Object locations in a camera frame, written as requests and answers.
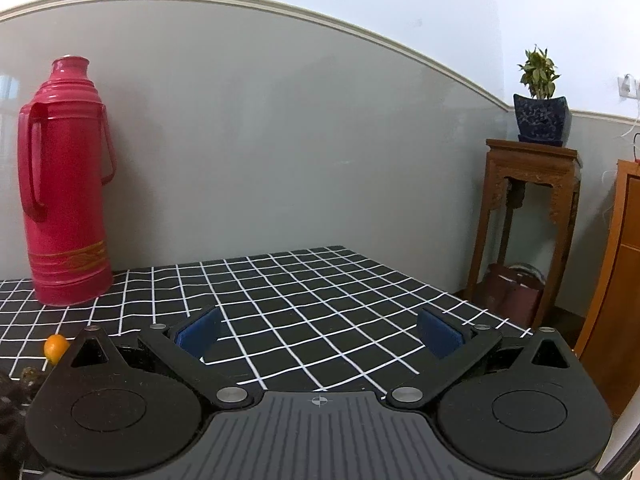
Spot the brown bag under stand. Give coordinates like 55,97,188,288
476,263,544,327

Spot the orange kumquat fruit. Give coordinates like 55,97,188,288
43,334,70,365

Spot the black white grid tablecloth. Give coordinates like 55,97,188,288
0,245,536,476

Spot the orange wooden cabinet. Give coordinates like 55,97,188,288
575,160,640,417

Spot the dark water chestnut upper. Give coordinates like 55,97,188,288
18,366,49,403

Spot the dark water chestnut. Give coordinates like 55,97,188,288
1,370,29,471
18,366,49,403

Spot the dark water chestnut lower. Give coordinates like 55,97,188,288
1,370,29,471

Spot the carved wooden plant stand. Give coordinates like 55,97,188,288
464,139,582,328

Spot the red thermos flask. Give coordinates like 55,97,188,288
17,55,116,307

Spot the potted green plant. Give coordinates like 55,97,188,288
513,46,572,148

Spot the white wall socket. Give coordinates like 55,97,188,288
617,74,639,100

